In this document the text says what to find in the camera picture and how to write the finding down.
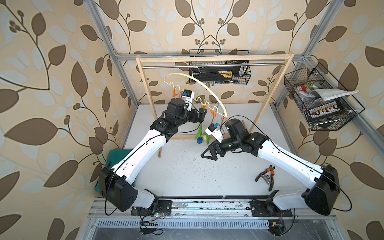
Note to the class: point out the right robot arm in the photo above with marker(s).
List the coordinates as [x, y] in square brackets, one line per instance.
[320, 184]

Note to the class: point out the orange handled pliers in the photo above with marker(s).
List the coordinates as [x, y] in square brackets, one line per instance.
[268, 176]

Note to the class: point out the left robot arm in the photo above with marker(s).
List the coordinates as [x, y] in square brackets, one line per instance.
[115, 183]

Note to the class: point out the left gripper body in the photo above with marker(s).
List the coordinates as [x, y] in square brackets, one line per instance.
[194, 117]

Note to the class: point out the blue artificial tulip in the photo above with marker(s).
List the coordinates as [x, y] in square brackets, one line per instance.
[200, 136]

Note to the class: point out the connector box in basket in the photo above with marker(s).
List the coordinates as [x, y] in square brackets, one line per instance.
[326, 110]

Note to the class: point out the green plastic case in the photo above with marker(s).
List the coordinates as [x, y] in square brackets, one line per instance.
[114, 159]

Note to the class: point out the white artificial tulip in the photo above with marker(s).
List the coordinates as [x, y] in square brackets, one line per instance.
[206, 138]

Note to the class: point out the wooden clothes rack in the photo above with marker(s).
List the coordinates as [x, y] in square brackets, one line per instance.
[287, 58]

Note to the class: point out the black yellow box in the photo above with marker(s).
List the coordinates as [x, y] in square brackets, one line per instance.
[226, 73]

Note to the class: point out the back black wire basket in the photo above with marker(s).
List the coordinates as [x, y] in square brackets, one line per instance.
[215, 52]

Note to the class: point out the white folded cloth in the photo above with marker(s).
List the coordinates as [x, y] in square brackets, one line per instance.
[330, 94]

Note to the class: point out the black wire basket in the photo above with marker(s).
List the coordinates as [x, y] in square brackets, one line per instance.
[301, 82]
[215, 52]

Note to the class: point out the metal base rail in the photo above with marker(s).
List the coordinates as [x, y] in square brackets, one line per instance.
[230, 209]

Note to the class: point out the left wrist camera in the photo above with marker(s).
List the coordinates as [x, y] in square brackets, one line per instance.
[188, 97]

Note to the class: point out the right black wire basket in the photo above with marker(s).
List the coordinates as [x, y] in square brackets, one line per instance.
[301, 82]

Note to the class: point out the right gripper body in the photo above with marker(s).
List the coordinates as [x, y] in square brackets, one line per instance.
[227, 144]

